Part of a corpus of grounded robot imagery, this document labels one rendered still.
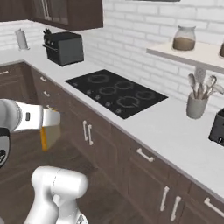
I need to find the brown box with orange edge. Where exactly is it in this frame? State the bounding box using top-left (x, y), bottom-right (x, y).
top-left (39, 124), bottom-right (62, 152)

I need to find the white wall shelf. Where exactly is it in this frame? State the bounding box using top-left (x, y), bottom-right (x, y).
top-left (145, 41), bottom-right (224, 74)

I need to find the grey utensil pot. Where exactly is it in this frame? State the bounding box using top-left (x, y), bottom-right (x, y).
top-left (185, 92), bottom-right (209, 120)

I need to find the black hob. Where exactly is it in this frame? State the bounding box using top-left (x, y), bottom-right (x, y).
top-left (64, 68), bottom-right (170, 120)

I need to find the black knife block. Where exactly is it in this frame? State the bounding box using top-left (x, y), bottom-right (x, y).
top-left (42, 28), bottom-right (53, 38)

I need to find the glass jar with brown filling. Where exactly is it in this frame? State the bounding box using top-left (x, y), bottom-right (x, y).
top-left (171, 24), bottom-right (197, 52)

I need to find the silver wall cupboard handle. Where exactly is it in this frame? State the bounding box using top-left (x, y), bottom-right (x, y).
top-left (40, 0), bottom-right (53, 21)

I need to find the silver whisk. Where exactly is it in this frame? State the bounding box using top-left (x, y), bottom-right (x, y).
top-left (204, 74), bottom-right (219, 100)

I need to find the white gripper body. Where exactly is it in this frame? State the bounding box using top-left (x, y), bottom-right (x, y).
top-left (42, 108), bottom-right (62, 130)

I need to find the dark brown drawer front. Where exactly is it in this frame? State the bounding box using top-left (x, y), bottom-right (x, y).
top-left (31, 67), bottom-right (71, 100)
top-left (38, 86), bottom-right (73, 117)
top-left (128, 136), bottom-right (193, 193)
top-left (186, 182), bottom-right (224, 224)

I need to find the dark brown corner cupboard run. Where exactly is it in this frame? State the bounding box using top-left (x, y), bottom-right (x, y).
top-left (0, 61), bottom-right (39, 105)

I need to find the pale wooden spoon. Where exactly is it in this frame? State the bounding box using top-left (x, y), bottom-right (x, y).
top-left (187, 73), bottom-right (198, 100)

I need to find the dark brown cupboard door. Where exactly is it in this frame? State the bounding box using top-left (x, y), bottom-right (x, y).
top-left (87, 112), bottom-right (121, 191)
top-left (69, 97), bottom-right (89, 165)
top-left (167, 189), bottom-right (193, 224)
top-left (125, 161), bottom-right (172, 224)

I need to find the black toaster oven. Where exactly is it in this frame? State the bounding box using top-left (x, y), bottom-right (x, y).
top-left (42, 31), bottom-right (85, 67)

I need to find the pale spatula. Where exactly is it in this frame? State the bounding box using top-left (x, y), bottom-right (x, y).
top-left (210, 83), bottom-right (224, 96)

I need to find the black toaster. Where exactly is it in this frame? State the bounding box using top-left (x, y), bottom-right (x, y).
top-left (208, 108), bottom-right (224, 144)

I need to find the dark brown wall cupboard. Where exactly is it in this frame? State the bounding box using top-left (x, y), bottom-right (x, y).
top-left (0, 0), bottom-right (104, 32)

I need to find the white cupboard door handle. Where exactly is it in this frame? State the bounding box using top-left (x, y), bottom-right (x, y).
top-left (82, 120), bottom-right (88, 143)
top-left (87, 124), bottom-right (95, 146)
top-left (159, 185), bottom-right (171, 213)
top-left (170, 195), bottom-right (182, 222)

